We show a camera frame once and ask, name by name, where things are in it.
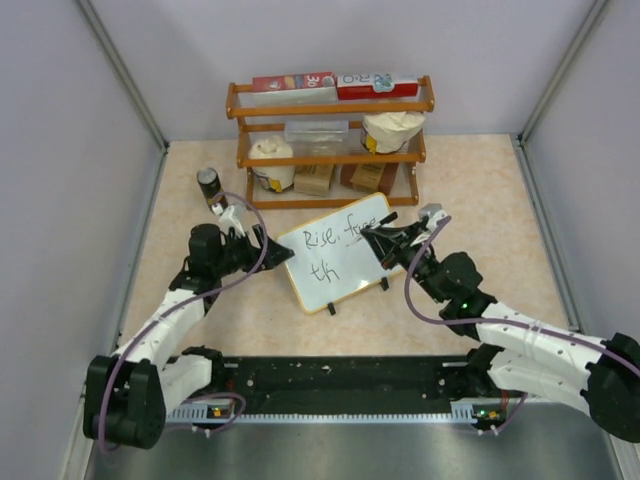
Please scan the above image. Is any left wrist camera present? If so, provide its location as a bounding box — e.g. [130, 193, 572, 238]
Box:
[210, 203, 247, 237]

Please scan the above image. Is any white bag middle right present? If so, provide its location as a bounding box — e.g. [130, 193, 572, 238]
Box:
[361, 112, 426, 154]

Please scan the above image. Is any tan cardboard box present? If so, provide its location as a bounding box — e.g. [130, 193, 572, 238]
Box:
[294, 164, 334, 196]

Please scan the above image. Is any white bag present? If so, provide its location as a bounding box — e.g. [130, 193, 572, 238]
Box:
[248, 135, 296, 193]
[361, 112, 426, 154]

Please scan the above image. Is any aluminium frame rail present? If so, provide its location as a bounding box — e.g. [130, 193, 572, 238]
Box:
[59, 362, 626, 480]

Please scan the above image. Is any red foil box left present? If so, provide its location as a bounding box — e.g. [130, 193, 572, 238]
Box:
[252, 71, 338, 106]

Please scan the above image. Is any black drink can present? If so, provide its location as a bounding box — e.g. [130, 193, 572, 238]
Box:
[196, 167, 228, 212]

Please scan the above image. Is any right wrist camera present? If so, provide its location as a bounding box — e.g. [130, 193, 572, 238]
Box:
[418, 203, 449, 232]

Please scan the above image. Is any white bag lower left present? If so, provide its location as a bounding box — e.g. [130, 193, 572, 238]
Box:
[248, 135, 296, 193]

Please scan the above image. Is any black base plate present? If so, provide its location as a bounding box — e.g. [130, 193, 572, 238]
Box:
[201, 355, 506, 414]

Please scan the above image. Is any grey slotted cable duct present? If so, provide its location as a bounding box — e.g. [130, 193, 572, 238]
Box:
[166, 399, 506, 425]

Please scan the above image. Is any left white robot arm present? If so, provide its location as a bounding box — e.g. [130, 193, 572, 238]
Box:
[83, 224, 295, 449]

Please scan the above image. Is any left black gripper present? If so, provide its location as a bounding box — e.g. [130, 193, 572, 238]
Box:
[213, 224, 293, 278]

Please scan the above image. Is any wooden three tier shelf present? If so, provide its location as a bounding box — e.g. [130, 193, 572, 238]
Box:
[226, 75, 435, 210]

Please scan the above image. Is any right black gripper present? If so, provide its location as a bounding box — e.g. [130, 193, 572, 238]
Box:
[363, 222, 448, 304]

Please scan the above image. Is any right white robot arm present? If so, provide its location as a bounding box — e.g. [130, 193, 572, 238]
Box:
[360, 214, 639, 443]

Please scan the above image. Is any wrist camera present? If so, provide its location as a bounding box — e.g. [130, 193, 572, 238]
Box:
[210, 203, 247, 237]
[418, 203, 449, 232]

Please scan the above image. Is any clear plastic container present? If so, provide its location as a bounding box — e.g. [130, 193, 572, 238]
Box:
[284, 120, 349, 157]

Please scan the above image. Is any red white wrap box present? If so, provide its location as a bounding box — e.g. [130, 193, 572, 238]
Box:
[336, 73, 419, 100]

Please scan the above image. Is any brown packet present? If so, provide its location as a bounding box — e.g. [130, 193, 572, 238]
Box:
[340, 163, 398, 195]

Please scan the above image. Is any yellow framed whiteboard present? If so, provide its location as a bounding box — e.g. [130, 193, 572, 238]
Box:
[276, 193, 403, 314]

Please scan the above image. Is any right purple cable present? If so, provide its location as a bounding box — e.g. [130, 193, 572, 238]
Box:
[404, 215, 640, 436]

